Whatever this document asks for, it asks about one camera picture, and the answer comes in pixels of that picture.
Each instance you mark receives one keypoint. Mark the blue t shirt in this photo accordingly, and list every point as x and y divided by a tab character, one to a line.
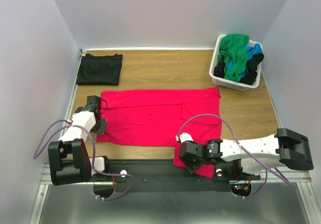
251	50

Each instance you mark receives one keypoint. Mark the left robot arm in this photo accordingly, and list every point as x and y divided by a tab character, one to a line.
68	157

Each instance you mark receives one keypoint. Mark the pink t shirt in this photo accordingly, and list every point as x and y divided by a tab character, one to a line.
153	117

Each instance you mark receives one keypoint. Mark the black t shirt in basket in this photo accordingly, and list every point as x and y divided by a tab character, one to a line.
248	77

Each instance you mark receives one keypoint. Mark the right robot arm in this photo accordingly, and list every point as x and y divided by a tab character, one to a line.
285	148

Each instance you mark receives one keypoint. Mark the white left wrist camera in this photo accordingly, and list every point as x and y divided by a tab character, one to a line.
183	137

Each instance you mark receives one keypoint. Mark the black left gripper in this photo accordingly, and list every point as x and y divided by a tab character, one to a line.
102	130

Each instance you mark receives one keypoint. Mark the folded black t shirt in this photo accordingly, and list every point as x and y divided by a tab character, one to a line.
99	70

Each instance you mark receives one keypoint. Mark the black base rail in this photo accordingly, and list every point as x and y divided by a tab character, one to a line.
163	176

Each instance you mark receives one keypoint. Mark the white plastic laundry basket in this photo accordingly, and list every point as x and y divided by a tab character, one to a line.
228	83

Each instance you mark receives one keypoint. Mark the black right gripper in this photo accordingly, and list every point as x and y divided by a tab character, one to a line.
187	161

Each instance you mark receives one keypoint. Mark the green t shirt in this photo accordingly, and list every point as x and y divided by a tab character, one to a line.
232	51

